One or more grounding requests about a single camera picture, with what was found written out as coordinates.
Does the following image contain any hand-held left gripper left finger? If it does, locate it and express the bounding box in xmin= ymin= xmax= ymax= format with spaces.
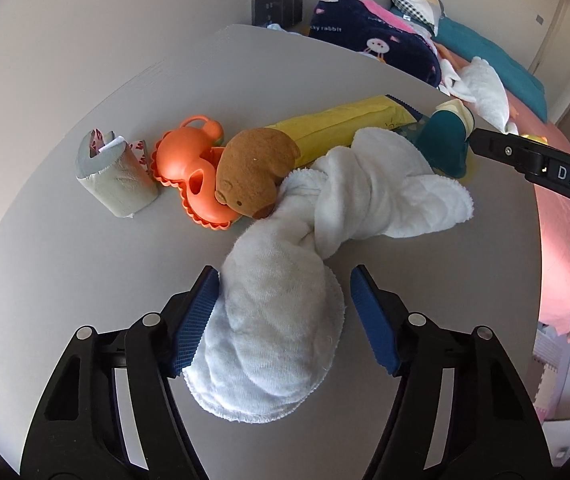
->
xmin=20 ymin=265 xmax=222 ymax=480

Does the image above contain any orange cloth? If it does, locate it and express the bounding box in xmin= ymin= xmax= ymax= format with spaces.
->
xmin=434 ymin=40 xmax=472 ymax=68

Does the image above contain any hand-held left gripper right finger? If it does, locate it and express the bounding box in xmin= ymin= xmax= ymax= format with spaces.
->
xmin=350 ymin=265 xmax=553 ymax=480

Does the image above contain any foam floor mat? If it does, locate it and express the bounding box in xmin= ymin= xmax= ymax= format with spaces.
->
xmin=530 ymin=321 xmax=570 ymax=423

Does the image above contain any brown bear plush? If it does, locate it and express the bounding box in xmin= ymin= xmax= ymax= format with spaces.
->
xmin=213 ymin=127 xmax=302 ymax=221

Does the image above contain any navy printed blanket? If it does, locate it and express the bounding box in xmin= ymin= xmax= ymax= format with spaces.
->
xmin=308 ymin=0 xmax=443 ymax=87

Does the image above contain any checkered pillow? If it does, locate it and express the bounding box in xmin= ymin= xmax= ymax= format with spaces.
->
xmin=390 ymin=0 xmax=448 ymax=29

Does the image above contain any white cloth on bed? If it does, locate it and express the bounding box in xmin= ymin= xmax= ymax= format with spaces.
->
xmin=440 ymin=56 xmax=518 ymax=136

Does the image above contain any orange plastic toy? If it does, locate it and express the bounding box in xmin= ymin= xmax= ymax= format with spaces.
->
xmin=151 ymin=116 xmax=240 ymax=231

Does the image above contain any white terry towel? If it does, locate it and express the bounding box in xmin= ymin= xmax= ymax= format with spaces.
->
xmin=183 ymin=127 xmax=474 ymax=423

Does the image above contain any yellow long packet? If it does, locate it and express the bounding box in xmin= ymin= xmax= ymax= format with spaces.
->
xmin=265 ymin=94 xmax=423 ymax=168

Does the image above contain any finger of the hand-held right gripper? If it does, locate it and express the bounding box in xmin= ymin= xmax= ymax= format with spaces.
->
xmin=469 ymin=128 xmax=546 ymax=182

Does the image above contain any pink cloth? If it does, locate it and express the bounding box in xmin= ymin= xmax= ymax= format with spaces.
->
xmin=360 ymin=0 xmax=416 ymax=28

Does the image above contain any pink bed sheet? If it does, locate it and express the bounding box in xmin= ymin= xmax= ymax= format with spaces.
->
xmin=502 ymin=92 xmax=570 ymax=328

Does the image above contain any black wall switch panel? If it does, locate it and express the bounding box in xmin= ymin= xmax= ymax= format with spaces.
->
xmin=251 ymin=0 xmax=304 ymax=26

